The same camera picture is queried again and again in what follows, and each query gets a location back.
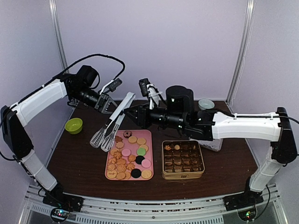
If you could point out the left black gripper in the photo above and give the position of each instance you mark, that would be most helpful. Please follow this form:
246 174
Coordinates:
100 105

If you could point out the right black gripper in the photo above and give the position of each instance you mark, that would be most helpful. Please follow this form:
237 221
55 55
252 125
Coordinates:
142 118

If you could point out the metal serving tongs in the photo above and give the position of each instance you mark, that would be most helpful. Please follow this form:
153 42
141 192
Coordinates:
105 137

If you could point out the brown leaf cookie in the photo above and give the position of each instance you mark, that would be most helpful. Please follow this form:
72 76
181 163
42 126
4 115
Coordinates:
167 147

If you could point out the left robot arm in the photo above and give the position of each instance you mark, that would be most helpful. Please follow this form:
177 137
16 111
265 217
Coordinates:
15 119

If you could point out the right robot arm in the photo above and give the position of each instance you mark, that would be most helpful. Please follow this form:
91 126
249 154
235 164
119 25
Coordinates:
215 124

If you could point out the chocolate sprinkle donut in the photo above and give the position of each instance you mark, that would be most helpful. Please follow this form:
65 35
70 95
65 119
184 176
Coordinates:
127 134

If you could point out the beige round biscuit top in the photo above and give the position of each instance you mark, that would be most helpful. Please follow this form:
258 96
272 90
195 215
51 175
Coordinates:
132 139

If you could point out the beige round biscuit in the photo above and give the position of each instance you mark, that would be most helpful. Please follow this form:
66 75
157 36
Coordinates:
132 139
141 141
144 147

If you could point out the green sandwich cookie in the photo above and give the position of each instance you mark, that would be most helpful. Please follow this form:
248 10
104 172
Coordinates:
141 151

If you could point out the pink sandwich cookie upper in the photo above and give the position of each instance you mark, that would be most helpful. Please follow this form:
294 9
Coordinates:
126 152

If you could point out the pink sandwich cookie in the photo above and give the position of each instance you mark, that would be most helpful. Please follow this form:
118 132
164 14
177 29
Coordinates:
146 163
126 152

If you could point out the green plastic bowl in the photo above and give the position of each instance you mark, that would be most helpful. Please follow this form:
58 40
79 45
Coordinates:
74 126

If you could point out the pink plastic tray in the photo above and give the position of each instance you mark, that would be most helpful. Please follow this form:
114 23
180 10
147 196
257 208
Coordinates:
131 157

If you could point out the black sandwich cookie upper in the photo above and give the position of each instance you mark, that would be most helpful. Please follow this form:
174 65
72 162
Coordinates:
139 159

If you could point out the black sandwich cookie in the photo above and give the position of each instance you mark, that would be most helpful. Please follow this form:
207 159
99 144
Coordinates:
136 173
139 159

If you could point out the pink sandwich cookie lower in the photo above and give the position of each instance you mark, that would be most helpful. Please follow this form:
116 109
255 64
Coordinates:
146 163

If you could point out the black sandwich cookie lower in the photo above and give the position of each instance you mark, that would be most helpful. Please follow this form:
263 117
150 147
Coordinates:
136 173

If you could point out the beige round biscuit corner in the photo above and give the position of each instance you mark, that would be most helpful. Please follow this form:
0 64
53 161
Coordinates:
146 174

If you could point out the biscuit with pink stick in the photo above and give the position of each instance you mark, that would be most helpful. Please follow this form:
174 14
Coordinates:
111 174

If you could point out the gold cookie tin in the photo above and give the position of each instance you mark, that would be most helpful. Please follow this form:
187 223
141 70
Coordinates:
183 164

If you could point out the pale ceramic bowl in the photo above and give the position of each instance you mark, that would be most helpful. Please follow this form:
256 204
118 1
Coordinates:
205 104

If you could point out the silver tin lid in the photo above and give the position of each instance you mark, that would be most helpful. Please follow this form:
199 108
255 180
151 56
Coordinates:
214 145

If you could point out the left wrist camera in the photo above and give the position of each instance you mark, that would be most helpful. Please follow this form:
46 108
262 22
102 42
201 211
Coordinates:
110 86

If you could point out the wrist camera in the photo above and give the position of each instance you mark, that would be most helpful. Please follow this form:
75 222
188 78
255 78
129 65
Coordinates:
149 91
110 86

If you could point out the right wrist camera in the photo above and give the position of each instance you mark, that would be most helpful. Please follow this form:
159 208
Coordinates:
149 91

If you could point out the left aluminium frame post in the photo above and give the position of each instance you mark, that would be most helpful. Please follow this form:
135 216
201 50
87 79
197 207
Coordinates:
59 40

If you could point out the aluminium frame post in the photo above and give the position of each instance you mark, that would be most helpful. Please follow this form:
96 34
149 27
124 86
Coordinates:
240 62
59 40

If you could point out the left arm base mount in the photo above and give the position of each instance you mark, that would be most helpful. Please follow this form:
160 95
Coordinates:
62 209

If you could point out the right aluminium frame post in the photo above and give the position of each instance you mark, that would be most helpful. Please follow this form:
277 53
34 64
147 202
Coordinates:
240 62

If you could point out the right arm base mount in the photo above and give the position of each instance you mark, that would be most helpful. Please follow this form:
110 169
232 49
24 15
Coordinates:
245 206

